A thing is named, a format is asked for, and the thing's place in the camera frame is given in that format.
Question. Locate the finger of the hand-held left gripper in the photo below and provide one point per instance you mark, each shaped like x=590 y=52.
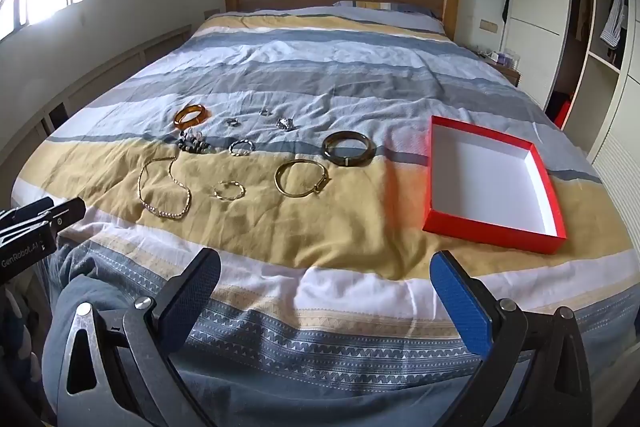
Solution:
x=27 y=209
x=67 y=210

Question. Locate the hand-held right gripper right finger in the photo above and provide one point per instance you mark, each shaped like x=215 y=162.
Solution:
x=462 y=303

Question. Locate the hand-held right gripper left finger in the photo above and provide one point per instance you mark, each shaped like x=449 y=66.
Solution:
x=192 y=288

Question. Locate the red cardboard box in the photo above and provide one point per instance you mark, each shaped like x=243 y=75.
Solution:
x=480 y=182

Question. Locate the thin gold bangle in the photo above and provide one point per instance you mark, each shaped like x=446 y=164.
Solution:
x=320 y=187

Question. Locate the dark brown bangle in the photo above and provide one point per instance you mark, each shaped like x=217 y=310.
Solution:
x=332 y=155

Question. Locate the person's leg in grey pants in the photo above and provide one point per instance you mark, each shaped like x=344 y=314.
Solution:
x=75 y=277

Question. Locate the orange amber bangle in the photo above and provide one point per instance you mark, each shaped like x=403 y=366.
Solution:
x=180 y=120

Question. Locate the hook dangle earring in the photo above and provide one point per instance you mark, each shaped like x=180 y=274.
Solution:
x=192 y=135

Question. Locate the silver earrings cluster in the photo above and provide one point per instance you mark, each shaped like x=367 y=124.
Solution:
x=285 y=124

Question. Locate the red item in wardrobe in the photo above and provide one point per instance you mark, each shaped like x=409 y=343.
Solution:
x=562 y=112

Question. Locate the wooden nightstand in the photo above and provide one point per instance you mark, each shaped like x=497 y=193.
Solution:
x=510 y=74

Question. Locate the small items on nightstand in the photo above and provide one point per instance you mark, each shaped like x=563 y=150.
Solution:
x=500 y=56

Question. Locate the striped bed blanket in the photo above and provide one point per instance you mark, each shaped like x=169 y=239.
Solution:
x=350 y=72

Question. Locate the grey pillow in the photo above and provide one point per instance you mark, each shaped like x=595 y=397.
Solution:
x=400 y=14

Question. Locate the striped hanging shirt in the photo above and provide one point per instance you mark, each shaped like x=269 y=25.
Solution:
x=614 y=14

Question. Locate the wall socket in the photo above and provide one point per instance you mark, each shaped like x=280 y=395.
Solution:
x=488 y=26

